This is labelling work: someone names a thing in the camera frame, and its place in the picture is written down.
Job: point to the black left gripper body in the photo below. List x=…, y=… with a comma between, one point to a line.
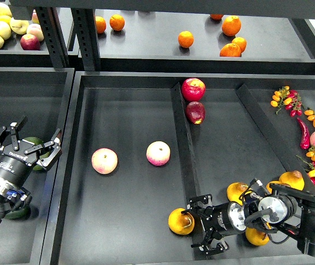
x=13, y=166

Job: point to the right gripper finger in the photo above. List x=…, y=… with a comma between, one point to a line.
x=200, y=206
x=206, y=244

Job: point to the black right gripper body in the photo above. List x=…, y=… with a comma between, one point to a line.
x=223, y=220

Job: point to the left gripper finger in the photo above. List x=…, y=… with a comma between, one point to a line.
x=13, y=130
x=53, y=146

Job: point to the dark green avocado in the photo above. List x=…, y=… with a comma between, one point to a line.
x=18, y=214

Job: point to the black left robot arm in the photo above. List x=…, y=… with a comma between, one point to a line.
x=12, y=198

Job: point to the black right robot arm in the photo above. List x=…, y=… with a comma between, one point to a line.
x=277, y=209

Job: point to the green avocado upper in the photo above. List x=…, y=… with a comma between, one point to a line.
x=32, y=141

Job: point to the yellow pear bottom pile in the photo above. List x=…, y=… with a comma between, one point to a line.
x=255, y=237

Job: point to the yellow pear with brown top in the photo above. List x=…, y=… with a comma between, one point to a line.
x=294, y=179

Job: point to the pale pear back shelf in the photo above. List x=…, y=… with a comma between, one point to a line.
x=5, y=10

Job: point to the pink apple left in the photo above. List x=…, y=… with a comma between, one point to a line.
x=104, y=160

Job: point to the pink apple centre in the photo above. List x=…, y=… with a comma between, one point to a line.
x=158, y=153

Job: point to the black middle tray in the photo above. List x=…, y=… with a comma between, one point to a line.
x=121, y=217

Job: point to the red apple on shelf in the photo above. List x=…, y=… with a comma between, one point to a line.
x=30, y=42

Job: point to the dark red apple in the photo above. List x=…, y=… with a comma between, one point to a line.
x=195, y=112

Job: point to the pale yellow apple shelf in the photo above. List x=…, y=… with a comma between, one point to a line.
x=5, y=31

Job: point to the pale peach on shelf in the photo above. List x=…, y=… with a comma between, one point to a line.
x=35, y=29

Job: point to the yellow apple on shelf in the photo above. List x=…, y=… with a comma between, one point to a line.
x=19, y=26

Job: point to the yellow lemon on shelf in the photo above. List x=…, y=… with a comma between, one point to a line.
x=5, y=18

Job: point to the red chili pepper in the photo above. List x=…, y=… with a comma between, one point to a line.
x=305, y=136

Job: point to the bright red apple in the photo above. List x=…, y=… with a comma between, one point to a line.
x=193, y=89

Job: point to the orange on shelf far left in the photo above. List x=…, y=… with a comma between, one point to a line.
x=100, y=24

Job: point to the cherry tomato bunch upper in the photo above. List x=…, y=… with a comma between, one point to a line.
x=287, y=99

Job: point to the black shelf upright post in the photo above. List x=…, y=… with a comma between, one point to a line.
x=86, y=32

